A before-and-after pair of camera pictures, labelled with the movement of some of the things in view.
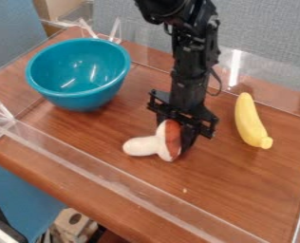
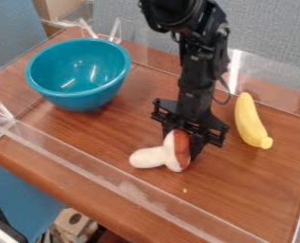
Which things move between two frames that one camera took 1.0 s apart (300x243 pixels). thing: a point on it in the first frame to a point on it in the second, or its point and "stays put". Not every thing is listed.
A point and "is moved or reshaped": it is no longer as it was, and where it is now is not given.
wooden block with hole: [73, 227] stays put
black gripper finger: [162, 117] to [168, 126]
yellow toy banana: [249, 122] stays put
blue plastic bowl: [80, 72] stays put
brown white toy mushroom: [165, 143] is moved or reshaped
